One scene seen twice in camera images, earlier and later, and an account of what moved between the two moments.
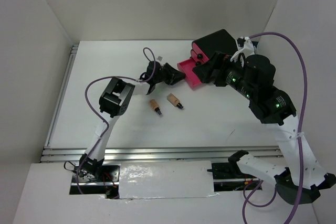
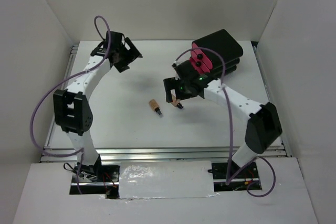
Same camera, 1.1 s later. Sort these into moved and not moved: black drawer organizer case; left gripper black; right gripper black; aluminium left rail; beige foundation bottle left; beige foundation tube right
Moved: right gripper black; left gripper black
Not moved: black drawer organizer case; beige foundation tube right; beige foundation bottle left; aluminium left rail
